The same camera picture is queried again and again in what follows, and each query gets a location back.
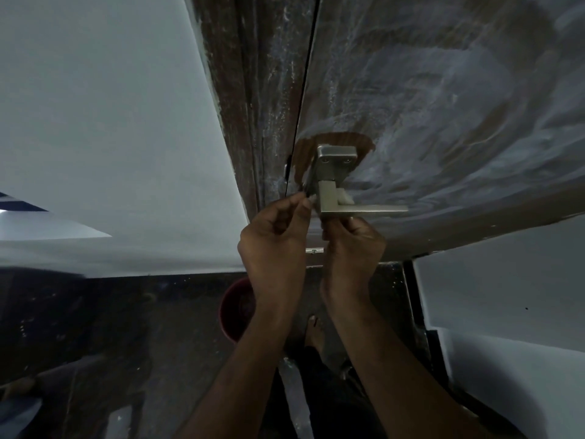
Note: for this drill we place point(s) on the person's dark trouser leg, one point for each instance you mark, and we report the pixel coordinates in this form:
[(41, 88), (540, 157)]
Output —
[(329, 397)]

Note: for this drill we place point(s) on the person's right thumb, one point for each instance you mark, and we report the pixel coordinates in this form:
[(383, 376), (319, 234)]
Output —
[(330, 237)]

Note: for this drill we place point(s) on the dusty brown wooden door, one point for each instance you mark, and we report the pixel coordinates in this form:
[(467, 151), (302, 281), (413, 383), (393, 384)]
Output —
[(434, 109)]

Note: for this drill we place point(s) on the metal door latch plate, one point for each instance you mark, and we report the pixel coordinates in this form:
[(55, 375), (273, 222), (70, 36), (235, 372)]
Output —
[(314, 250)]

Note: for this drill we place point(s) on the person's right hand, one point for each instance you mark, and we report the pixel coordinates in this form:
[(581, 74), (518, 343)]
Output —
[(354, 265)]

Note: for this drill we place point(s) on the small dark hex key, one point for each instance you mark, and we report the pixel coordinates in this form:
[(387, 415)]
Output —
[(307, 187)]

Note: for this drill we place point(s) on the person's left hand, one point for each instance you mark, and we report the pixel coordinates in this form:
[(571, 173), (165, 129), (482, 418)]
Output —
[(269, 260)]

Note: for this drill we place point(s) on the brown wooden door frame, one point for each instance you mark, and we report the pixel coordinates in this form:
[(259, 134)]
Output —
[(256, 95)]

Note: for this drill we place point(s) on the red plastic bucket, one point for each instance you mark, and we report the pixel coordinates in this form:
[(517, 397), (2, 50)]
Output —
[(234, 310)]

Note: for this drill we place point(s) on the person's right forearm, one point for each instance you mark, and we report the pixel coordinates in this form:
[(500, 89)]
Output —
[(393, 374)]

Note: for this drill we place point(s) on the person's left forearm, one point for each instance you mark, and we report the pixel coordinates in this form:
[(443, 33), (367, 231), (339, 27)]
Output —
[(247, 374)]

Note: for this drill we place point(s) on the person's bare foot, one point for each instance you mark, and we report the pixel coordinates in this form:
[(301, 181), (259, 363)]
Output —
[(314, 331)]

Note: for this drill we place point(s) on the person's left thumb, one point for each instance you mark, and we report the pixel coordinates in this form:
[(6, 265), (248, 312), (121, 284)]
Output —
[(310, 214)]

